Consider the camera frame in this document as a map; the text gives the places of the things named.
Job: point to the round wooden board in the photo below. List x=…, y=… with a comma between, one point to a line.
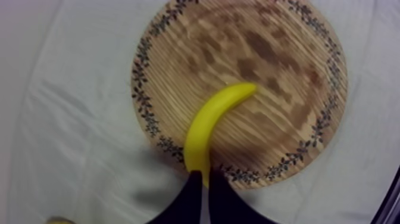
x=250, y=62

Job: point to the yellow toy banana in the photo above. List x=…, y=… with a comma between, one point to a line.
x=204, y=125

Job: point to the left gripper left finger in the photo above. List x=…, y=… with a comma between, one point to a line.
x=187, y=203

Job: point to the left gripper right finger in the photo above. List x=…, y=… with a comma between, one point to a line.
x=226, y=206

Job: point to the yellow plastic basket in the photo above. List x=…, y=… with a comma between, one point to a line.
x=59, y=220

